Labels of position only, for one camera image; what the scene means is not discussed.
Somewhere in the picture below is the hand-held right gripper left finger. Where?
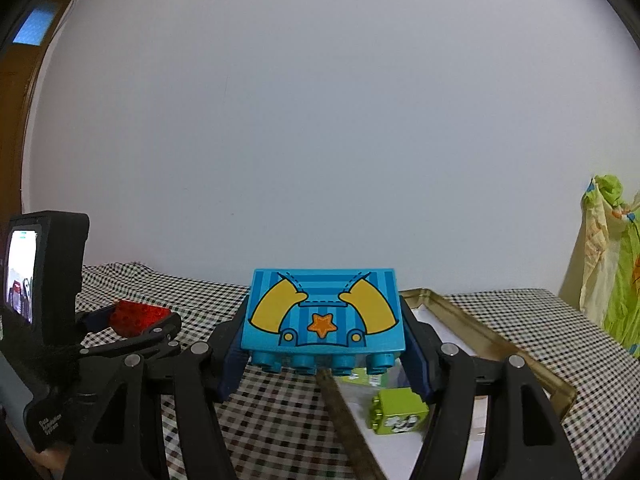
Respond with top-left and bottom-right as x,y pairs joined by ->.
62,295 -> 251,480

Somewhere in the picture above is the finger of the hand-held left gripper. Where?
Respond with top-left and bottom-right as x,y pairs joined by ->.
79,311 -> 184,362
75,305 -> 120,334

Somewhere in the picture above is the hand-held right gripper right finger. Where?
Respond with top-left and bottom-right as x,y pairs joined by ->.
397,294 -> 583,480

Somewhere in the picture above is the red toy brick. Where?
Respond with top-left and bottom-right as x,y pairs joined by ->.
109,299 -> 172,339

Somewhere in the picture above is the gold metal tin tray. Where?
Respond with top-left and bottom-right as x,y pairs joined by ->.
315,287 -> 577,480

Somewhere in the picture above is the blue printed toy brick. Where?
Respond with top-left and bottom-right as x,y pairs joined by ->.
239,267 -> 407,377

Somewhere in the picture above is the green toy brick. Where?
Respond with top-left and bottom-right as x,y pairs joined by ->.
369,386 -> 432,437

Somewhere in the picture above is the checkered tablecloth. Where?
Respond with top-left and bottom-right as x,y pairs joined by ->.
75,260 -> 640,480

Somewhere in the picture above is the wooden door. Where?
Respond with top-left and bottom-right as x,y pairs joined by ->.
0,0 -> 77,243

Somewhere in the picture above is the yellow green printed cloth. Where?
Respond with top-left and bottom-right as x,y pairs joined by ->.
557,174 -> 640,362

